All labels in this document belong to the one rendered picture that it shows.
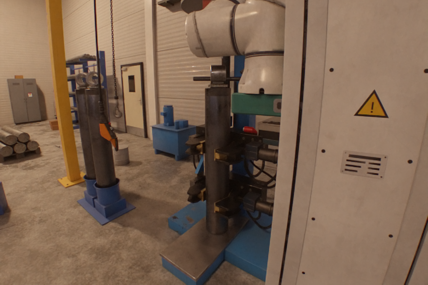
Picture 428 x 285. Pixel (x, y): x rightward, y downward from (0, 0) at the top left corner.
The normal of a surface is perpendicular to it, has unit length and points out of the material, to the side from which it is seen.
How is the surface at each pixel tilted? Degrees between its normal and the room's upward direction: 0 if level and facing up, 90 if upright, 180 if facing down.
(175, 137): 90
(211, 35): 101
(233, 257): 90
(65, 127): 90
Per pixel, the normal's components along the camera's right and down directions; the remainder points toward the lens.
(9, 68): 0.81, 0.11
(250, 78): -0.70, -0.25
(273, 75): -0.14, -0.18
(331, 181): -0.46, 0.18
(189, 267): 0.00, -0.98
